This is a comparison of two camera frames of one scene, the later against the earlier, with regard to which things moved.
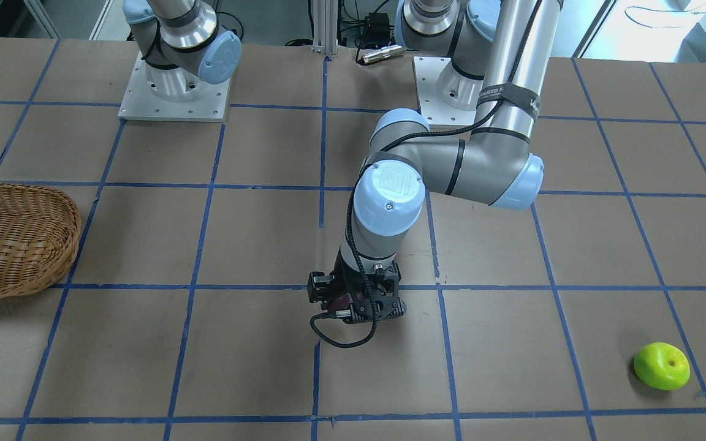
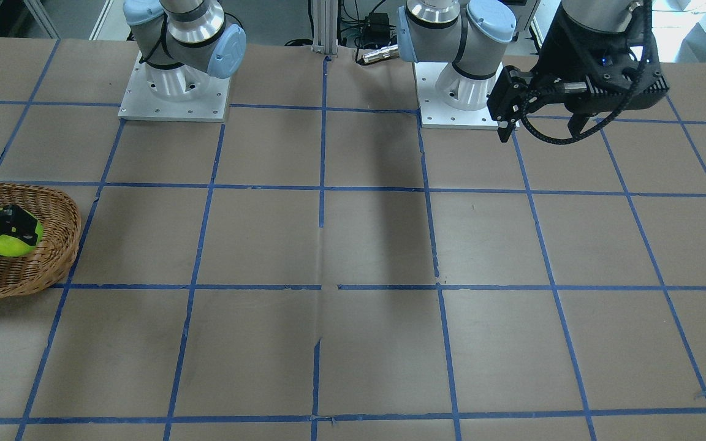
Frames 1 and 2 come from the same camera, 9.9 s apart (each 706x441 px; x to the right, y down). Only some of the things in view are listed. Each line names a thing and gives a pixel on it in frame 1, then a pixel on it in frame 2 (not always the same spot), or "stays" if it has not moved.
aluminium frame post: x=325 y=18 stays
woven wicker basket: x=24 y=238 stays
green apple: x=662 y=365 to x=7 y=245
